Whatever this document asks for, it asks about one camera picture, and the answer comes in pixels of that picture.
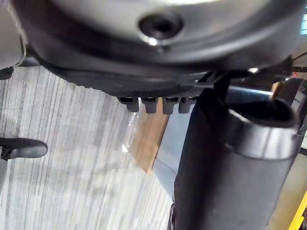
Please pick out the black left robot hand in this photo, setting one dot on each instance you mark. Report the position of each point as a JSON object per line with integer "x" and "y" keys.
{"x": 134, "y": 48}

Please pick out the silver robot leg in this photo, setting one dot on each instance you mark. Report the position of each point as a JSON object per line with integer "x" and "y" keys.
{"x": 10, "y": 36}

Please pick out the yellow shelf frame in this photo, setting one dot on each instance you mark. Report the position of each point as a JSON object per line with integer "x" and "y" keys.
{"x": 299, "y": 215}

